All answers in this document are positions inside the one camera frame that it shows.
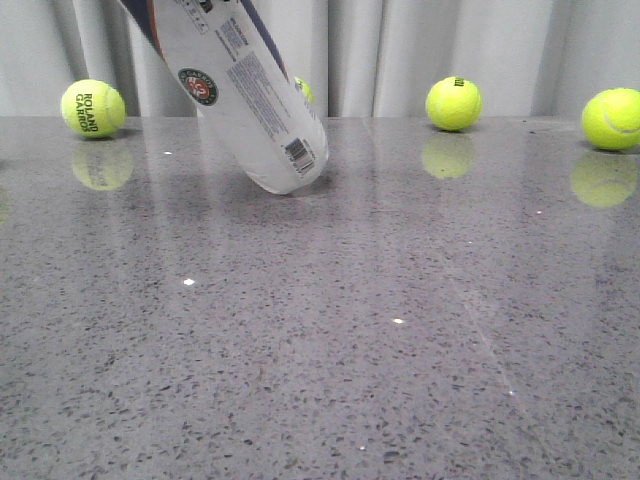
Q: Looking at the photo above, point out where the plain yellow tennis ball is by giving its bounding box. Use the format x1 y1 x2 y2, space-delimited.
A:
581 88 639 151

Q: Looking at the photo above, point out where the grey curtain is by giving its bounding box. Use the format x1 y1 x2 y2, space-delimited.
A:
1 1 639 117

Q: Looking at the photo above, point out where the white blue tennis ball can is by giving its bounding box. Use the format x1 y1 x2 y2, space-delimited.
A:
122 1 329 194

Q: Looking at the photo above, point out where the Roland Garros tennis ball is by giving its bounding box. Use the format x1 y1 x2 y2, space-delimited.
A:
60 79 127 138

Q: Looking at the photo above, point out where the Wilson logo tennis ball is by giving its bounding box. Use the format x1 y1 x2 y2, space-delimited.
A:
425 76 482 131

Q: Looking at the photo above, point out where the Head Team tennis ball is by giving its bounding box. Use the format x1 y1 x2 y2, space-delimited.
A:
294 76 315 104

